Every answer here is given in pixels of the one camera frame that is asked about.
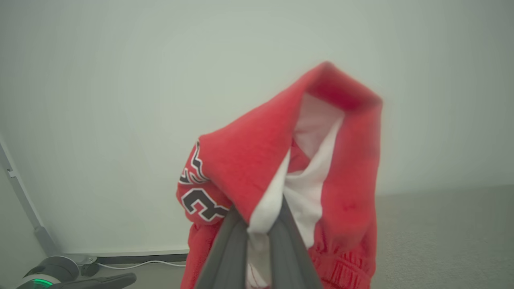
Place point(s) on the black caster wheel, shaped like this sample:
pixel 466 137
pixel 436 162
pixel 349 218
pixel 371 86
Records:
pixel 90 269

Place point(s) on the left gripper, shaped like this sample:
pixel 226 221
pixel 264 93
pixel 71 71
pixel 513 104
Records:
pixel 52 271

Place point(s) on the red shirt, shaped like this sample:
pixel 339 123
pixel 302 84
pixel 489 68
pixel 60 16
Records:
pixel 249 160

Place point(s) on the black baseboard strip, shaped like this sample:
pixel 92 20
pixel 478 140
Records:
pixel 144 257

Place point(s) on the grey partition corner post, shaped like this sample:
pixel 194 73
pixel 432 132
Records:
pixel 18 188

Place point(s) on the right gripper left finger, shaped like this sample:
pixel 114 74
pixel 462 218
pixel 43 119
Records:
pixel 227 253

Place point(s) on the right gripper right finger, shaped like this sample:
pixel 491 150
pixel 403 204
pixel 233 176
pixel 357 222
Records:
pixel 287 249

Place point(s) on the grey metal partition foot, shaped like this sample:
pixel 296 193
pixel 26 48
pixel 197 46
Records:
pixel 50 243

